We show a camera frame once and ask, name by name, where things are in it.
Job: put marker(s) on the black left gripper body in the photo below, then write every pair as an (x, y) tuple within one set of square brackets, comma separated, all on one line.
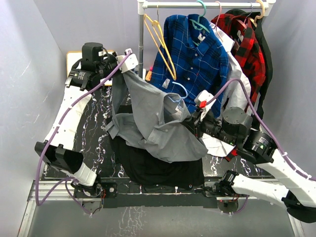
[(107, 66)]

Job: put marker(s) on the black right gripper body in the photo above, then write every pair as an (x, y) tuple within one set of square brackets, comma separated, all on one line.
[(210, 125)]

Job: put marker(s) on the grey shirt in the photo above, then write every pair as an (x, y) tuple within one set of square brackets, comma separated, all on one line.
[(150, 119)]

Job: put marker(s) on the light blue wire hanger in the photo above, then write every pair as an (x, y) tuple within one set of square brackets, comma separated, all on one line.
[(180, 90)]

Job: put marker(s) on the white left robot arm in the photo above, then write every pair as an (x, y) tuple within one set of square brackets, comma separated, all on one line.
[(83, 79)]

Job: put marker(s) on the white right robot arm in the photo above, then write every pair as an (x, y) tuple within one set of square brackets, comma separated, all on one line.
[(296, 193)]

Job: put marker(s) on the white shirt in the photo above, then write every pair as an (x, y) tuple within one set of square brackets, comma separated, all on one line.
[(233, 95)]

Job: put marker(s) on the yellow plastic hanger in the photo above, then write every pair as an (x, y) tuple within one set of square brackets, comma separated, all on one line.
[(156, 33)]

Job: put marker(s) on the blue plaid shirt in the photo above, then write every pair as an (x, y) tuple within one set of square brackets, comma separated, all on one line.
[(187, 54)]

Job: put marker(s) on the black shirt on table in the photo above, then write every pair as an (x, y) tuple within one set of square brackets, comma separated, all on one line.
[(141, 167)]

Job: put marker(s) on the pink hanger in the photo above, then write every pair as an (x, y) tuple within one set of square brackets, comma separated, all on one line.
[(217, 19)]

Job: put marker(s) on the teal plastic hanger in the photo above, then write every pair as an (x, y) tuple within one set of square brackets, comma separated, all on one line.
[(197, 25)]

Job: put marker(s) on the red black plaid shirt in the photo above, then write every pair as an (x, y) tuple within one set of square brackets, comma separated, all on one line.
[(233, 52)]

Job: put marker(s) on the yellow framed whiteboard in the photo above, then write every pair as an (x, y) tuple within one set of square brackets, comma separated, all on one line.
[(73, 56)]

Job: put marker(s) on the orange small object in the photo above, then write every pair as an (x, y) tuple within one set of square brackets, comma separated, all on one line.
[(148, 76)]

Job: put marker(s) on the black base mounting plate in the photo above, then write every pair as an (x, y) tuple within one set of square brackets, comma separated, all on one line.
[(122, 192)]

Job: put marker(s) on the metal clothes rack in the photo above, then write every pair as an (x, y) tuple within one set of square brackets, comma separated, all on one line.
[(265, 6)]

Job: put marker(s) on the black hanging garment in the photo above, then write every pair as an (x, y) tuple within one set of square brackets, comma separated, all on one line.
[(265, 61)]

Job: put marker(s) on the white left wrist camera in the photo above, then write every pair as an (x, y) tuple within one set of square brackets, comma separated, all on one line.
[(128, 61)]

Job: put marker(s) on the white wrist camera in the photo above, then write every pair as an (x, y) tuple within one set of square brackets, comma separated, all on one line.
[(128, 61), (204, 101)]

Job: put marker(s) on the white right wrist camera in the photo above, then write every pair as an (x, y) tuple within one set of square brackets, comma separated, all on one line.
[(204, 101)]

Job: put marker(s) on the aluminium frame rail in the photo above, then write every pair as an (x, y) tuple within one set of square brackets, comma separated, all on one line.
[(53, 210)]

